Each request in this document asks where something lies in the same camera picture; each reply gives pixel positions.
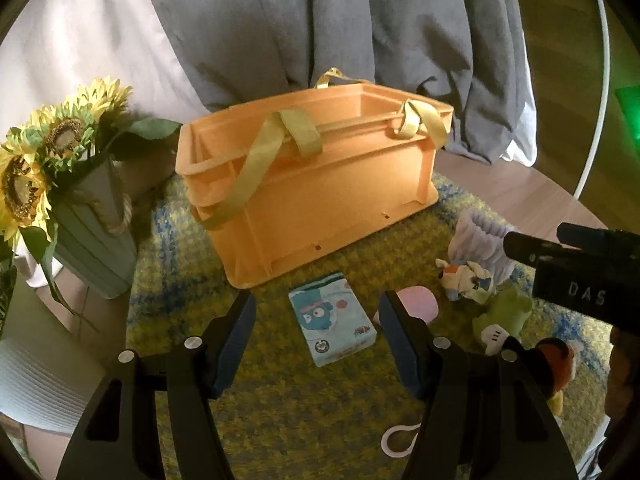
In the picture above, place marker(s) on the green ribbed vase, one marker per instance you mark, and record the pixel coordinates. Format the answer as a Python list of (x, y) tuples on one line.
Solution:
[(85, 245)]

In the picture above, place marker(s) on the pale pink curtain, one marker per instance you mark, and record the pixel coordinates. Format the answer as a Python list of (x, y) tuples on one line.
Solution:
[(90, 35)]

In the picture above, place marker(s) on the white ribbed pot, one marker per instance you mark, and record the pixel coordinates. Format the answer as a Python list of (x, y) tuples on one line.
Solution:
[(40, 380)]

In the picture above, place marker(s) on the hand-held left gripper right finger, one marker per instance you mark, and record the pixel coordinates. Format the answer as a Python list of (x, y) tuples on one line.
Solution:
[(400, 345)]

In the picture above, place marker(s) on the white dog plush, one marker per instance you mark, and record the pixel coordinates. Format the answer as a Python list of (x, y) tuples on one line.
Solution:
[(462, 277)]

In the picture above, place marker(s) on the orange plush toy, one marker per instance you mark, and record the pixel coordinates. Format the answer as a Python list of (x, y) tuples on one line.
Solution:
[(555, 365)]

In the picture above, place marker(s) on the white sheer curtain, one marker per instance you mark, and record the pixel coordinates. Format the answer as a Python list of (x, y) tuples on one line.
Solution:
[(522, 135)]

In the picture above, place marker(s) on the yellow blue plaid mat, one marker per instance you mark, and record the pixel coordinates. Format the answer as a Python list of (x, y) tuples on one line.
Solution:
[(310, 410)]

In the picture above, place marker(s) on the sunflower bouquet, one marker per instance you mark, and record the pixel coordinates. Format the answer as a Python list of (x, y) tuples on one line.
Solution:
[(60, 135)]

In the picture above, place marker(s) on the white hoop tube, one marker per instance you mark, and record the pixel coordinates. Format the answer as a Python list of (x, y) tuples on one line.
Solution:
[(602, 85)]

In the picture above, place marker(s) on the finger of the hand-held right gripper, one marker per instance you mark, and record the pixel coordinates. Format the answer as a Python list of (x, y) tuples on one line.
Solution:
[(522, 247), (590, 236)]

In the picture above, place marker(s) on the green frog plush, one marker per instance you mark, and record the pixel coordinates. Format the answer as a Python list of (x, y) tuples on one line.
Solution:
[(505, 312)]

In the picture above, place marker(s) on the blue printed tissue pack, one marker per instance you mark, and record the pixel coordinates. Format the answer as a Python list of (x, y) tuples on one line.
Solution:
[(330, 317)]

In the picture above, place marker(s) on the grey curtain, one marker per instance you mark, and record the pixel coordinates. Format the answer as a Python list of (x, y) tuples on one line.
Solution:
[(325, 25)]

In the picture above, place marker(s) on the lavender fluffy cloth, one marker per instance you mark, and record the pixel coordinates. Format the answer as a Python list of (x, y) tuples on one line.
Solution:
[(480, 240)]

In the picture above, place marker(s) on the pink round pad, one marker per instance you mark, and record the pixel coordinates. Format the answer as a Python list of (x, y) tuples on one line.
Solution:
[(422, 302)]

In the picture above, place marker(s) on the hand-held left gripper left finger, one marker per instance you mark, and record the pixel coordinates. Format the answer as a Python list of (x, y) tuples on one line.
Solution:
[(235, 345)]

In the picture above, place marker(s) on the orange plastic crate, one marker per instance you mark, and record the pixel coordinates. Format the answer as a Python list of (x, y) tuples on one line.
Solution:
[(325, 185)]

